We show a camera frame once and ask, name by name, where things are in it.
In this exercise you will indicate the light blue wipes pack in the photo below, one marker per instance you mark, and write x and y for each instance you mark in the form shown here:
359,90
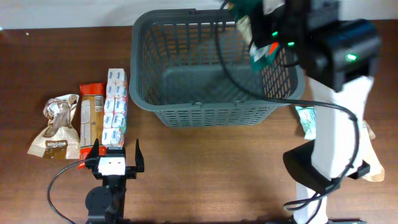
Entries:
307,116

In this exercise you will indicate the beige paper bag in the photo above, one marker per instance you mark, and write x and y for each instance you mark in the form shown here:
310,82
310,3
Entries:
377,172

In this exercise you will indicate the white tissue multipack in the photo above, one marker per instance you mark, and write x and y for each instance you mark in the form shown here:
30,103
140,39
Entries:
115,108

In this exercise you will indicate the green red snack bag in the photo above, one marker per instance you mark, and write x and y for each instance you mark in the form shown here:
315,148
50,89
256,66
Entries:
256,21

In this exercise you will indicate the brown white cookie bag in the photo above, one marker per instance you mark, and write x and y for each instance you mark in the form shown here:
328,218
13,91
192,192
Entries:
59,140

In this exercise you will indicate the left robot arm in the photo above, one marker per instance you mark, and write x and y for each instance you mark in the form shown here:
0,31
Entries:
105,204

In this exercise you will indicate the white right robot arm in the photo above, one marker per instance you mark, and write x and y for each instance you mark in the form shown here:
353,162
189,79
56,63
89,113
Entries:
339,58

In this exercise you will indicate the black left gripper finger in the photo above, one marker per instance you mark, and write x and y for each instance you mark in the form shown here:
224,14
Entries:
139,159
94,152

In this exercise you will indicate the orange cracker package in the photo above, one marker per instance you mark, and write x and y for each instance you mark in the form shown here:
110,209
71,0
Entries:
92,114

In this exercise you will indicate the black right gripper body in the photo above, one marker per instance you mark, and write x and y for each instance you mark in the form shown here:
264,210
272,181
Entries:
275,28

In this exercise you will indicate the grey plastic basket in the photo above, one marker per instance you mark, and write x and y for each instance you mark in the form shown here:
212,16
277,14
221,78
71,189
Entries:
192,69

